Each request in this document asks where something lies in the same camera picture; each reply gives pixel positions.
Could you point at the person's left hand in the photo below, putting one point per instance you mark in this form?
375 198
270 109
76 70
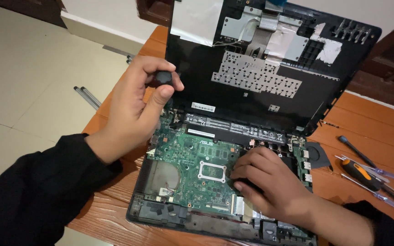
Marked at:
125 116

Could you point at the grey metal rod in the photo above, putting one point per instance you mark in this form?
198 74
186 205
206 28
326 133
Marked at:
84 97
91 96

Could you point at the black laptop keyboard cover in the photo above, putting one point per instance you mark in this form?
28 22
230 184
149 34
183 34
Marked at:
251 102

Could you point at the blue tip black screwdriver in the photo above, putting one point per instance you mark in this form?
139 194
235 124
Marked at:
356 149

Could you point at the small black screws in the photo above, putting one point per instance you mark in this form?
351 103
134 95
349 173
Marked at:
330 124

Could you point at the black plastic fan cover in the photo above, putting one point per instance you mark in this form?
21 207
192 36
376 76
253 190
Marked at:
318 153

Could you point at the pair of short metal rods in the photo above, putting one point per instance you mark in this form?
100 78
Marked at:
129 59

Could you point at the black laptop base case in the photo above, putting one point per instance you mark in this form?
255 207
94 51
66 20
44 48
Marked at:
169 211

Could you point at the black laptop battery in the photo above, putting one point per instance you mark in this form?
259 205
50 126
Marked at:
231 131

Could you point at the dark wooden door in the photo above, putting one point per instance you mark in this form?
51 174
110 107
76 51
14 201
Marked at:
154 12

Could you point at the person's right hand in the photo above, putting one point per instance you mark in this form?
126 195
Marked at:
275 184

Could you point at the green laptop motherboard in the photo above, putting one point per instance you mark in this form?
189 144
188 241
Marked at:
190 153

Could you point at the dark wooden furniture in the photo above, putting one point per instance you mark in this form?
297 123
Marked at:
388 68

